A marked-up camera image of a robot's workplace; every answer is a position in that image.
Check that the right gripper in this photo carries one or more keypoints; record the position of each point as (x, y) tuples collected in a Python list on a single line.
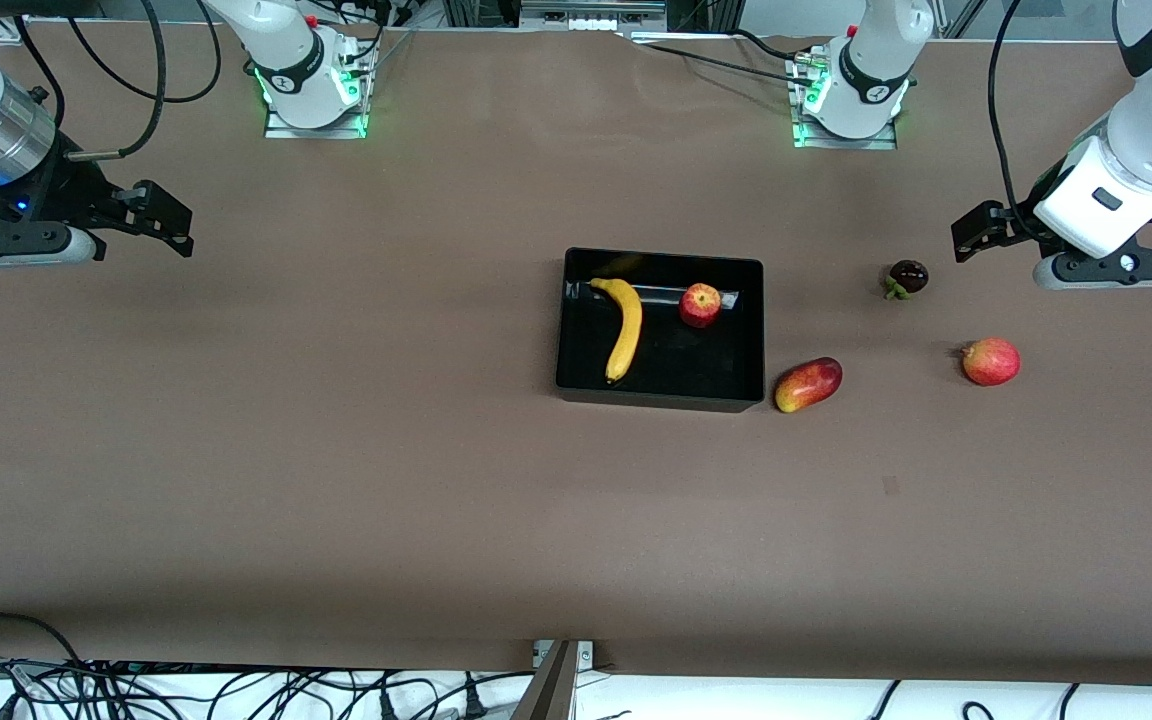
[(68, 189)]

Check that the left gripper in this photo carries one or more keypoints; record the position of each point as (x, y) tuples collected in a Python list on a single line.
[(1018, 221)]

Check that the small red apple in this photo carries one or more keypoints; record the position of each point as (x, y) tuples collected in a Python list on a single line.
[(700, 306)]

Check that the yellow banana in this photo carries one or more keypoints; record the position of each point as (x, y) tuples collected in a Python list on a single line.
[(628, 330)]

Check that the dark purple mangosteen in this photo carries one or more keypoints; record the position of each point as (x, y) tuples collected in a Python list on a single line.
[(908, 275)]

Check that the round red pomegranate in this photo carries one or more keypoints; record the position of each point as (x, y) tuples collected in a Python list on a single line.
[(992, 362)]

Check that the red yellow mango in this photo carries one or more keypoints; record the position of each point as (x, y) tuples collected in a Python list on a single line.
[(808, 385)]

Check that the black rectangular plastic tray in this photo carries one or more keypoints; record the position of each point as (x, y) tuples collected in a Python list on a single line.
[(696, 375)]

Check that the white power strip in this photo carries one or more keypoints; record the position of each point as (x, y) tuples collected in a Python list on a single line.
[(593, 22)]

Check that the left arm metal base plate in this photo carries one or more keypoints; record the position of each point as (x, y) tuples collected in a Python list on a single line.
[(816, 138)]

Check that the aluminium frame with silver box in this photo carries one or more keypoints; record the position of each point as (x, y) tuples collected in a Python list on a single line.
[(586, 8)]

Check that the small metal table bracket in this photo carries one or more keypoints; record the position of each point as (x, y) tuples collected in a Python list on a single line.
[(586, 655)]

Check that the dark slanted metal post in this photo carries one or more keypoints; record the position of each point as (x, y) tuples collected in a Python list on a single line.
[(548, 690)]

